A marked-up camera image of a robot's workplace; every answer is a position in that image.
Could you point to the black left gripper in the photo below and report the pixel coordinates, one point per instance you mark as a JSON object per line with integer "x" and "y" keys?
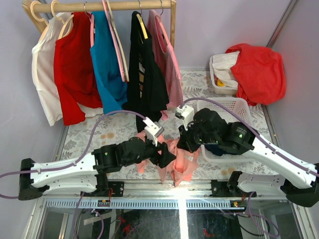
{"x": 156, "y": 152}

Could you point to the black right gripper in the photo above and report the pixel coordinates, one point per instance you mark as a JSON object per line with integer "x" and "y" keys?
{"x": 187, "y": 138}

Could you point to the salmon pink t-shirt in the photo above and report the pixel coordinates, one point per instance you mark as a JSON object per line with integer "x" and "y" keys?
{"x": 183, "y": 167}

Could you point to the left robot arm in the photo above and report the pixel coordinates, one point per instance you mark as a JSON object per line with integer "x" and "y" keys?
{"x": 89, "y": 173}

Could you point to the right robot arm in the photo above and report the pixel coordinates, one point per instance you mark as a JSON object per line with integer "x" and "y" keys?
{"x": 297, "y": 179}

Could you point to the black hanging t-shirt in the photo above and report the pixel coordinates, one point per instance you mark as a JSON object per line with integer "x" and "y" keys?
{"x": 146, "y": 89}

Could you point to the pink hanging t-shirt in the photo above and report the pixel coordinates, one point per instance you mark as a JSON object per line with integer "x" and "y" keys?
{"x": 168, "y": 65}

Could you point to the blue hanging t-shirt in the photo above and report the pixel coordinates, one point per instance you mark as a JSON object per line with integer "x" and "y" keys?
{"x": 111, "y": 88}

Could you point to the beige empty hanger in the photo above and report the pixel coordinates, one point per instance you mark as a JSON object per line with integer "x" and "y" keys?
{"x": 123, "y": 64}

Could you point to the orange-red t-shirt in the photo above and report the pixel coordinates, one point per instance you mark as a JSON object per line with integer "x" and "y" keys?
{"x": 260, "y": 74}

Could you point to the red hanging t-shirt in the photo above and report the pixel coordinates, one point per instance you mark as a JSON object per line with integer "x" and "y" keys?
{"x": 74, "y": 73}

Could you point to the yellow hanger with black shirt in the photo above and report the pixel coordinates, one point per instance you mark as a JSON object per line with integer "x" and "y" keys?
{"x": 143, "y": 25}

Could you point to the pink hanger with blue shirt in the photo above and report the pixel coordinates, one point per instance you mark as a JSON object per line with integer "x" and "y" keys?
{"x": 92, "y": 29}

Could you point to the white hanging t-shirt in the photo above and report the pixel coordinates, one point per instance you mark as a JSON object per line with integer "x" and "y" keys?
{"x": 42, "y": 71}

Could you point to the beige hanger with red shirt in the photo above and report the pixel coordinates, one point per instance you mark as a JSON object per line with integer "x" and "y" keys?
{"x": 62, "y": 20}

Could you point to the beige hanger far left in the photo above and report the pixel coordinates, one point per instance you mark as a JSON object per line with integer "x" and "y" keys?
{"x": 38, "y": 19}

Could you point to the navy blue folded garment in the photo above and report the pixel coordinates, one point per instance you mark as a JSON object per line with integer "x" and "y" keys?
{"x": 214, "y": 149}

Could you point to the white perforated plastic basket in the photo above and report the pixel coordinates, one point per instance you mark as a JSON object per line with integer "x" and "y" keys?
{"x": 240, "y": 108}

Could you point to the small white laundry basket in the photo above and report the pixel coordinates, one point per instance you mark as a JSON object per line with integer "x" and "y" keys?
{"x": 219, "y": 87}

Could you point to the yellow object in basket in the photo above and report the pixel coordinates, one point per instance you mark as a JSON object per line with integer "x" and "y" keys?
{"x": 220, "y": 83}

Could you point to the white garment in basket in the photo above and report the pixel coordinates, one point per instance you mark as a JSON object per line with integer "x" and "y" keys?
{"x": 222, "y": 64}

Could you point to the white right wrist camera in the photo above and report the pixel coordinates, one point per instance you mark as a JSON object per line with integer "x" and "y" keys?
{"x": 185, "y": 113}

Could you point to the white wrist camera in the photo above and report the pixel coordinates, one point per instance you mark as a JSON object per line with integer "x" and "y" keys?
{"x": 153, "y": 130}
{"x": 185, "y": 113}

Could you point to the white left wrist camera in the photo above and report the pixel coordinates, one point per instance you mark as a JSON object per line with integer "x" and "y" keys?
{"x": 153, "y": 130}

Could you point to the aluminium frame rail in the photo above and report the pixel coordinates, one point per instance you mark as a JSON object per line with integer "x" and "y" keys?
{"x": 164, "y": 188}

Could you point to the grey slotted cable duct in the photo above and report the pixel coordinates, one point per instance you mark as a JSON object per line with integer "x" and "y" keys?
{"x": 141, "y": 204}

